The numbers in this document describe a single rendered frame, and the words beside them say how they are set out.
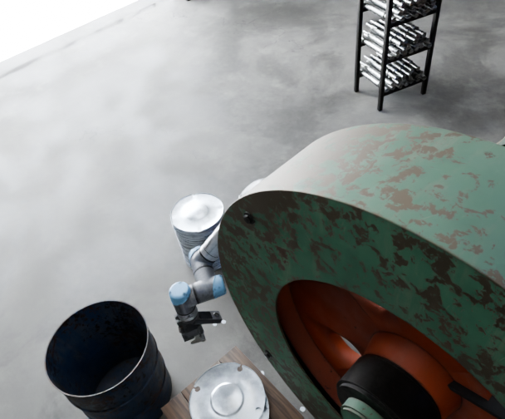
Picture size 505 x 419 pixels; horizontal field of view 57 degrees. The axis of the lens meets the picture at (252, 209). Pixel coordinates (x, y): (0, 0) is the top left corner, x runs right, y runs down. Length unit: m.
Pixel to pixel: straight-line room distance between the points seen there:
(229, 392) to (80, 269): 1.42
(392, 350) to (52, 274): 2.49
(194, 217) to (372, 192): 2.00
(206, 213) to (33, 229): 1.34
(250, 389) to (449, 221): 1.48
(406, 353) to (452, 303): 0.27
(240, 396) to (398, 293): 1.37
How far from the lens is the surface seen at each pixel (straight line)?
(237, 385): 1.92
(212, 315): 1.81
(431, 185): 0.55
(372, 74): 3.79
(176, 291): 1.64
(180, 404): 1.96
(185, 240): 2.51
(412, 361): 0.79
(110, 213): 3.23
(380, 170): 0.58
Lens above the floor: 2.11
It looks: 45 degrees down
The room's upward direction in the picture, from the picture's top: 9 degrees counter-clockwise
